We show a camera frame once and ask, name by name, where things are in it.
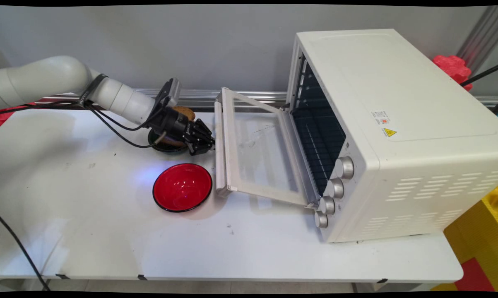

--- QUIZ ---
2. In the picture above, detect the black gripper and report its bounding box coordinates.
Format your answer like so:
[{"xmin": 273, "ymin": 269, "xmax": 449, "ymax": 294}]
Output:
[{"xmin": 147, "ymin": 106, "xmax": 215, "ymax": 156}]

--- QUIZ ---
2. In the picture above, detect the toasted bread slice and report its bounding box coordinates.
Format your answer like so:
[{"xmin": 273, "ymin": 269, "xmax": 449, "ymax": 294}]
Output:
[{"xmin": 173, "ymin": 106, "xmax": 196, "ymax": 122}]

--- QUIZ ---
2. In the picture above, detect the dark green bowl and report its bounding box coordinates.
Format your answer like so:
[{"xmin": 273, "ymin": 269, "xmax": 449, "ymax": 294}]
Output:
[{"xmin": 148, "ymin": 128, "xmax": 190, "ymax": 156}]

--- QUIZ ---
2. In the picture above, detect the red bowl with black rim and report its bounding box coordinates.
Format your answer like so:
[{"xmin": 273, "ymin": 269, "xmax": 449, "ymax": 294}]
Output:
[{"xmin": 152, "ymin": 163, "xmax": 213, "ymax": 214}]

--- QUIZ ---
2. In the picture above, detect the glass oven door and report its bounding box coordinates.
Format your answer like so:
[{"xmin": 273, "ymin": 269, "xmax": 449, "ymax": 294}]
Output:
[{"xmin": 214, "ymin": 87, "xmax": 321, "ymax": 209}]

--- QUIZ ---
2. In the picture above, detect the red plastic object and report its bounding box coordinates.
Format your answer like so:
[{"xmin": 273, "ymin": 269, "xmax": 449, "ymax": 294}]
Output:
[{"xmin": 0, "ymin": 102, "xmax": 37, "ymax": 127}]

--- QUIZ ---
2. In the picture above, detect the white toaster oven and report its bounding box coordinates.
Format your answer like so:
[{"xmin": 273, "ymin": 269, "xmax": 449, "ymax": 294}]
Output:
[{"xmin": 286, "ymin": 28, "xmax": 498, "ymax": 244}]

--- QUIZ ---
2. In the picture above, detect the red plastic toy block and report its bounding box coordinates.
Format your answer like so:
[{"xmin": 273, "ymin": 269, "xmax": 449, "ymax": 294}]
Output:
[{"xmin": 432, "ymin": 54, "xmax": 473, "ymax": 92}]

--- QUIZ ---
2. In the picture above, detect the yellow foam block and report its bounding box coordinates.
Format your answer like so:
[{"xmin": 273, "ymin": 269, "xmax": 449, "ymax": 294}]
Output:
[{"xmin": 431, "ymin": 184, "xmax": 498, "ymax": 292}]

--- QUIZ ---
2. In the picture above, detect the red foam tile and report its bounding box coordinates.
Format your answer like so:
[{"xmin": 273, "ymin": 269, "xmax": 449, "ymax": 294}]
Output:
[{"xmin": 455, "ymin": 257, "xmax": 496, "ymax": 292}]

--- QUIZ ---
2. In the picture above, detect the aluminium table rail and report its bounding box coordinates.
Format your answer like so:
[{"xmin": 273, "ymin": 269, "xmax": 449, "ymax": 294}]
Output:
[{"xmin": 38, "ymin": 88, "xmax": 498, "ymax": 111}]

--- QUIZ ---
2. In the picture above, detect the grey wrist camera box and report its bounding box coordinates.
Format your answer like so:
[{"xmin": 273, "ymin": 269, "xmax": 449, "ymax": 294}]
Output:
[{"xmin": 155, "ymin": 78, "xmax": 182, "ymax": 109}]

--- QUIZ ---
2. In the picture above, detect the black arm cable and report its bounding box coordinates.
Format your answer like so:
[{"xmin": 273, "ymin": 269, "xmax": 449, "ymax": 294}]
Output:
[
  {"xmin": 87, "ymin": 106, "xmax": 167, "ymax": 149},
  {"xmin": 0, "ymin": 99, "xmax": 165, "ymax": 132}
]

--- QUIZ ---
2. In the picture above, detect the black cable strap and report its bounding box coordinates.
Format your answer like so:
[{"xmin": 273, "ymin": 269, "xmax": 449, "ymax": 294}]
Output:
[{"xmin": 79, "ymin": 73, "xmax": 109, "ymax": 106}]

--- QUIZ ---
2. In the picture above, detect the black floor cable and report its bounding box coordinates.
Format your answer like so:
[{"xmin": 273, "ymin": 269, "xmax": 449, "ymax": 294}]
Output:
[{"xmin": 0, "ymin": 213, "xmax": 51, "ymax": 291}]

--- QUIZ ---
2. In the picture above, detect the thin black cable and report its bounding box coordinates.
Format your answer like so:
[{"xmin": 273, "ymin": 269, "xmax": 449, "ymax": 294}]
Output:
[{"xmin": 460, "ymin": 62, "xmax": 498, "ymax": 88}]

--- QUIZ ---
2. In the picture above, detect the aluminium frame post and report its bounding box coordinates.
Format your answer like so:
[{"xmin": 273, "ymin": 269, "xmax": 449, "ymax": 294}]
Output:
[{"xmin": 455, "ymin": 6, "xmax": 498, "ymax": 70}]

